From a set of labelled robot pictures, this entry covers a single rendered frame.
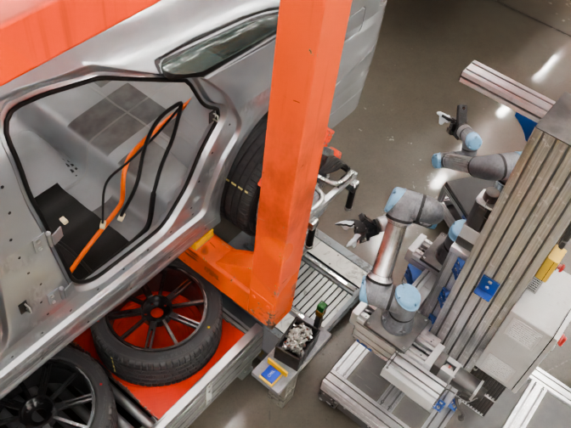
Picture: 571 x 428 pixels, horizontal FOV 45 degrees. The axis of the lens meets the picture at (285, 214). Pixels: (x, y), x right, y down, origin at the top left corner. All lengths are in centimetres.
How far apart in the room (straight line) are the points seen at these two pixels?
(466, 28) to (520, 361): 402
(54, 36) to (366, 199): 356
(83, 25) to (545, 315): 213
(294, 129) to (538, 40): 453
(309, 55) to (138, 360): 178
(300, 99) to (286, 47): 18
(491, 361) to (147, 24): 199
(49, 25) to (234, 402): 277
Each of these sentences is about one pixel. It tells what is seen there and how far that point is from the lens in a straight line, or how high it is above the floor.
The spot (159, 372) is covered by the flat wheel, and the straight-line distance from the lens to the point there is 338.
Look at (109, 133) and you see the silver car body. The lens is 354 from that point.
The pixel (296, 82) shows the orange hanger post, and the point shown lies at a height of 204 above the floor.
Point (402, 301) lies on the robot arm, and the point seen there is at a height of 105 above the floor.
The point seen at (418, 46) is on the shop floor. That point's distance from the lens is 614.
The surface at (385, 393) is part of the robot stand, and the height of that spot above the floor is 23.
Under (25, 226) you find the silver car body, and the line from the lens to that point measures 249.
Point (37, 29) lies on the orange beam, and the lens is 133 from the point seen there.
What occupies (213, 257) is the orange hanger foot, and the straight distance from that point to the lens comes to 343.
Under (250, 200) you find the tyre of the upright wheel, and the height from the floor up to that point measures 97.
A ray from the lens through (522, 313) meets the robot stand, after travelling 288.
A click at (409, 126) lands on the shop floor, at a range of 532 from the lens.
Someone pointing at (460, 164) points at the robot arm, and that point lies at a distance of 321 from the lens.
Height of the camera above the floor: 346
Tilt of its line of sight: 50 degrees down
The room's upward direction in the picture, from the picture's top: 9 degrees clockwise
